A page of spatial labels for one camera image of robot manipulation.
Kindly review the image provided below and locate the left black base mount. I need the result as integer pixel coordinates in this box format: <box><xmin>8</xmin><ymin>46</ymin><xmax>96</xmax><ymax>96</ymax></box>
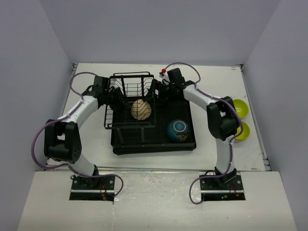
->
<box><xmin>69</xmin><ymin>175</ymin><xmax>115</xmax><ymax>202</ymax></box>

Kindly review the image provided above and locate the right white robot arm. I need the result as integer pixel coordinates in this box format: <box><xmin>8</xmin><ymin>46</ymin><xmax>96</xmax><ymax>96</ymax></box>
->
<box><xmin>143</xmin><ymin>68</ymin><xmax>243</xmax><ymax>189</ymax></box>

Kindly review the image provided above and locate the wooden bowl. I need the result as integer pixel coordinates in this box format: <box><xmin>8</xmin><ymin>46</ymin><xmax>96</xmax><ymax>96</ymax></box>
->
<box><xmin>131</xmin><ymin>99</ymin><xmax>152</xmax><ymax>121</ymax></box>

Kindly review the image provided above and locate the blue patterned bowl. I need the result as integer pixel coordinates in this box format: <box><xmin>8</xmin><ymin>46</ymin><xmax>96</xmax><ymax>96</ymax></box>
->
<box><xmin>166</xmin><ymin>119</ymin><xmax>190</xmax><ymax>143</ymax></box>

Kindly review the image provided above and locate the black drip tray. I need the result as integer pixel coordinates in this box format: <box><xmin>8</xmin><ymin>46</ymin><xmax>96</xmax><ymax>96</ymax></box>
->
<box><xmin>111</xmin><ymin>101</ymin><xmax>196</xmax><ymax>155</ymax></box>

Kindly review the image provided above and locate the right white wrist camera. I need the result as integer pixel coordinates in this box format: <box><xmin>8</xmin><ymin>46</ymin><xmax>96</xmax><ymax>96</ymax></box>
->
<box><xmin>159</xmin><ymin>72</ymin><xmax>169</xmax><ymax>82</ymax></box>

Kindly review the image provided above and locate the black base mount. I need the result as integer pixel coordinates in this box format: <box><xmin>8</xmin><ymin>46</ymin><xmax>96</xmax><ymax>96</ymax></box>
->
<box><xmin>69</xmin><ymin>175</ymin><xmax>115</xmax><ymax>202</ymax></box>
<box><xmin>200</xmin><ymin>173</ymin><xmax>246</xmax><ymax>202</ymax></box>

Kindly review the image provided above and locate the beige white bowl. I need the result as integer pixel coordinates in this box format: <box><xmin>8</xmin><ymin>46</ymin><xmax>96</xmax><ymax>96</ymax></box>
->
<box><xmin>235</xmin><ymin>134</ymin><xmax>250</xmax><ymax>141</ymax></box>
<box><xmin>236</xmin><ymin>105</ymin><xmax>249</xmax><ymax>119</ymax></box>

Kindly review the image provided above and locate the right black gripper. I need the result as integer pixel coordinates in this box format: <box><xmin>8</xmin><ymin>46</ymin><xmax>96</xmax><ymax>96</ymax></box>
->
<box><xmin>144</xmin><ymin>79</ymin><xmax>176</xmax><ymax>107</ymax></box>

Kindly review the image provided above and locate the metal rail strip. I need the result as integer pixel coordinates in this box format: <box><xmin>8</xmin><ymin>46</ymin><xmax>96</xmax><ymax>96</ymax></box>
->
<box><xmin>45</xmin><ymin>164</ymin><xmax>268</xmax><ymax>176</ymax></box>

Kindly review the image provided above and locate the yellow green bowl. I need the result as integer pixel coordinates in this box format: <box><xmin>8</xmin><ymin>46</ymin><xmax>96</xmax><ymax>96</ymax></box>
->
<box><xmin>236</xmin><ymin>121</ymin><xmax>250</xmax><ymax>137</ymax></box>
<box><xmin>233</xmin><ymin>99</ymin><xmax>249</xmax><ymax>119</ymax></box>

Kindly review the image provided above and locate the black wire dish rack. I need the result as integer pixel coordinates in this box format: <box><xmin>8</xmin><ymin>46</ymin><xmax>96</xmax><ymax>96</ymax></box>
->
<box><xmin>104</xmin><ymin>71</ymin><xmax>155</xmax><ymax>130</ymax></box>

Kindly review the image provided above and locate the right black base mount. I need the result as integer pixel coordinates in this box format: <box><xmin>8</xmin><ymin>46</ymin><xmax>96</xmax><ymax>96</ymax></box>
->
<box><xmin>200</xmin><ymin>173</ymin><xmax>246</xmax><ymax>202</ymax></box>

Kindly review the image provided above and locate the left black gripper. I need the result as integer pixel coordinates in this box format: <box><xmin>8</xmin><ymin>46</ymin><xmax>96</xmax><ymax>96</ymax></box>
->
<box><xmin>103</xmin><ymin>87</ymin><xmax>131</xmax><ymax>112</ymax></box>

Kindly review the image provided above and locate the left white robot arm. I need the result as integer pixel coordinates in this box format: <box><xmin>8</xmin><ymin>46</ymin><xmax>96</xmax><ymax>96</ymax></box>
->
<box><xmin>43</xmin><ymin>72</ymin><xmax>109</xmax><ymax>189</ymax></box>

